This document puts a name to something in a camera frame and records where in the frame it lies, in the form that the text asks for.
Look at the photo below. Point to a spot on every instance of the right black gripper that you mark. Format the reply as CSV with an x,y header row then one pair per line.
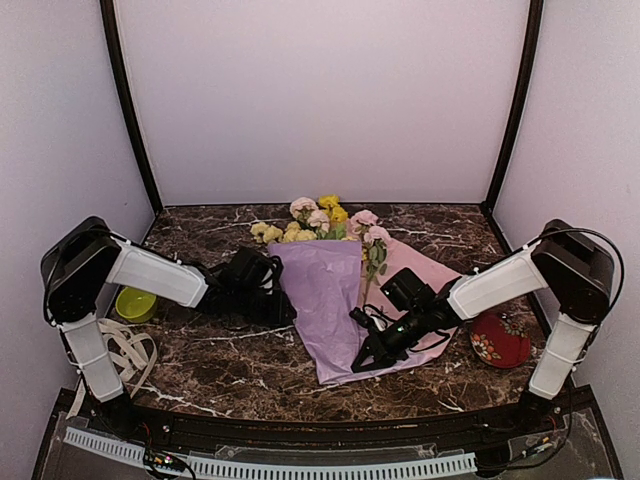
x,y
383,358

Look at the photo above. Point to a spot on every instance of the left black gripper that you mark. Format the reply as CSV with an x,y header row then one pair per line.
x,y
278,313

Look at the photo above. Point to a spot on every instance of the pink purple wrapping paper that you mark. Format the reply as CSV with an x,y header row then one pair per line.
x,y
324,283

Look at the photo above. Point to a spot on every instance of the yellow daisy flower bunch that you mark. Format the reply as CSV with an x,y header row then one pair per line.
x,y
364,247

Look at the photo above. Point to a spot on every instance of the pink rose flower stem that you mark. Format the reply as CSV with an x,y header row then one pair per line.
x,y
364,224

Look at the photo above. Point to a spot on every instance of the yellow fuzzy poppy stem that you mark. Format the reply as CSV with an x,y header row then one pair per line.
x,y
331,206

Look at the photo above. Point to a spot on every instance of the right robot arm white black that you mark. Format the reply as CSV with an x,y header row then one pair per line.
x,y
581,269

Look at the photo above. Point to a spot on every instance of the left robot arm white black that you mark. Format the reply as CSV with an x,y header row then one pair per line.
x,y
92,257

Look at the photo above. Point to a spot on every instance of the lime green bowl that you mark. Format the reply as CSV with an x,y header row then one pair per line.
x,y
135,306

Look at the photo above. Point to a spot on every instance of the red floral dish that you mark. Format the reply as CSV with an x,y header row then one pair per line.
x,y
500,341

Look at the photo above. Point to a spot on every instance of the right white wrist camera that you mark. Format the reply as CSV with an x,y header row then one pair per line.
x,y
370,317

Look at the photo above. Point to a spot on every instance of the black front table rail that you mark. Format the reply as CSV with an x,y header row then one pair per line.
x,y
175,429

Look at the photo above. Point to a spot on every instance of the white slotted cable duct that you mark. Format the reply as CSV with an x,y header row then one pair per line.
x,y
260,463

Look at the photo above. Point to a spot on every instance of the right black frame post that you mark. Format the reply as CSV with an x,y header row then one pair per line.
x,y
526,64

